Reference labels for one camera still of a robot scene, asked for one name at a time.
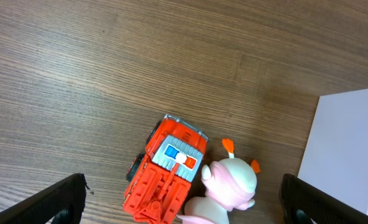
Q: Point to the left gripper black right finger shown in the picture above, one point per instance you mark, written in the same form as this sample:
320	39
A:
303	203

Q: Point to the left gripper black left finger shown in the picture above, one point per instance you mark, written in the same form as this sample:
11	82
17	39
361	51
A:
63	202

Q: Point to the pink plush pig toy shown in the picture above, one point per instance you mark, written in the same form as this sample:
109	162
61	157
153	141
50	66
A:
230	184

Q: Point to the red toy fire truck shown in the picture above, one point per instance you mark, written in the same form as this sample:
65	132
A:
161	176

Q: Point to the white cardboard box pink interior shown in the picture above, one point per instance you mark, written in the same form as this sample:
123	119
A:
335	159

